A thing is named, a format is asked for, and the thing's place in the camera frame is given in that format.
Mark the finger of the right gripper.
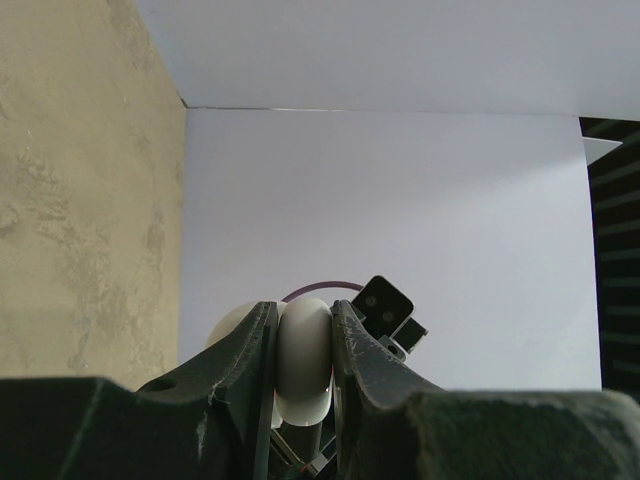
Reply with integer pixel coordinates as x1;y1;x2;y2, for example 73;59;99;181
351;275;428;356

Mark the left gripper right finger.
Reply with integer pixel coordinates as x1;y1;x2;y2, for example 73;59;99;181
332;300;639;479

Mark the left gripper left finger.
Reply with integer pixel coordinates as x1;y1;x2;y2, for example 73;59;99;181
1;302;279;479

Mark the white earbud charging case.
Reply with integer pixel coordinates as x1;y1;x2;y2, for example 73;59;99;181
204;296;335;429

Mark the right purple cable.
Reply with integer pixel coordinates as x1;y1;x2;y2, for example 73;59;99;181
280;280;364;303

